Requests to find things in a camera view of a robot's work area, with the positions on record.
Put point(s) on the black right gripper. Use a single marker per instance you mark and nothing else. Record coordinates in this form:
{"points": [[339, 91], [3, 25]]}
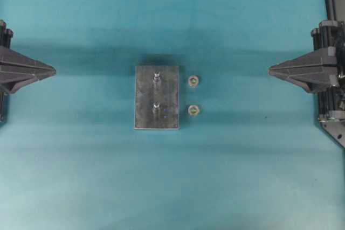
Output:
{"points": [[328, 41]]}

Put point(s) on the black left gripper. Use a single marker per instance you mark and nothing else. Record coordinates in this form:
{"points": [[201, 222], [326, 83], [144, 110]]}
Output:
{"points": [[21, 71]]}

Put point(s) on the metal washer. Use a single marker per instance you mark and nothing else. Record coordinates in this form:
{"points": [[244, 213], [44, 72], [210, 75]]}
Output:
{"points": [[193, 81], [193, 110]]}

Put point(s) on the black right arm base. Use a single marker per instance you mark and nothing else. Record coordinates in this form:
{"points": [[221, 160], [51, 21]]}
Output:
{"points": [[335, 11]]}

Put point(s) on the upper steel shaft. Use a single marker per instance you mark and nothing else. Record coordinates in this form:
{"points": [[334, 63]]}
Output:
{"points": [[157, 77]]}

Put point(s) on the steel shaft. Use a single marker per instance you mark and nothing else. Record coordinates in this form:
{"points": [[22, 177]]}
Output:
{"points": [[157, 77], [156, 107]]}

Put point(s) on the lower steel shaft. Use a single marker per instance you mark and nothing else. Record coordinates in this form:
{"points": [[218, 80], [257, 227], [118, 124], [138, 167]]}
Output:
{"points": [[156, 107]]}

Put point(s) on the grey metal base plate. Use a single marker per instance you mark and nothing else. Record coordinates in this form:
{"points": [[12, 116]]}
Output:
{"points": [[166, 92]]}

